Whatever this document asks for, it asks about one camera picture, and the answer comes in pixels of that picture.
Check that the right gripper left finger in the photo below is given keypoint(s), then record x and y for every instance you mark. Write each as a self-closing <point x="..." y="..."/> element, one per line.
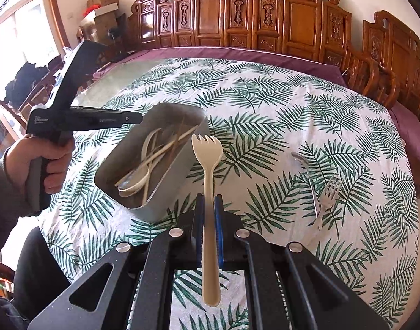
<point x="130" y="287"/>

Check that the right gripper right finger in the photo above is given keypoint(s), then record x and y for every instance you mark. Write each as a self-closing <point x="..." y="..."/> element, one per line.
<point x="287" y="287"/>

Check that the white plastic spoon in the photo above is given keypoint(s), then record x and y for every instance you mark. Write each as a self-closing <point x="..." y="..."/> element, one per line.
<point x="137" y="179"/>

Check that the light bamboo chopstick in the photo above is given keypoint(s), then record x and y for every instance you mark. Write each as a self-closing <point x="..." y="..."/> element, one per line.
<point x="183" y="136"/>

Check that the cream plastic fork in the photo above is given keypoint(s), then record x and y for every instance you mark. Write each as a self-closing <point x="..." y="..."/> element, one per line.
<point x="208" y="152"/>

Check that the person's left forearm sleeve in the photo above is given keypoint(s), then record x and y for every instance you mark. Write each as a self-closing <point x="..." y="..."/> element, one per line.
<point x="13" y="203"/>

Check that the person's left hand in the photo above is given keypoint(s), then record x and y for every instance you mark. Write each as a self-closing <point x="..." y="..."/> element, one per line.
<point x="20" y="155"/>

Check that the wooden side chair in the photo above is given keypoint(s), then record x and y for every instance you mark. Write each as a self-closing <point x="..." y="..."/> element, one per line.
<point x="32" y="85"/>

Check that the grey metal tray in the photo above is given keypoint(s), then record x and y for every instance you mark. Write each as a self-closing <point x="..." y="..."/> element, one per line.
<point x="169" y="175"/>

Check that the brown wooden chopstick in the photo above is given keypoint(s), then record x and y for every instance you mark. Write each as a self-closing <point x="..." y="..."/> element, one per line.
<point x="152" y="154"/>

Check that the metal fork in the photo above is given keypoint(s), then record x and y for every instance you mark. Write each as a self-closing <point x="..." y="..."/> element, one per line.
<point x="328" y="197"/>

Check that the cardboard boxes stack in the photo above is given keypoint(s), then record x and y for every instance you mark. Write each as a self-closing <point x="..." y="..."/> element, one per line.
<point x="99" y="17"/>

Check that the large metal spoon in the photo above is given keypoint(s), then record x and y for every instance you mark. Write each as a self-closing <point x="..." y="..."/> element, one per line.
<point x="308" y="178"/>

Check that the carved wooden armchair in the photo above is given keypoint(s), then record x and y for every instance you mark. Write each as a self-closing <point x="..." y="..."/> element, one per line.
<point x="387" y="69"/>

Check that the carved wooden bench back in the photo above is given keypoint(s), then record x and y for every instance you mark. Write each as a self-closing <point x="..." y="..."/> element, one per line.
<point x="316" y="30"/>

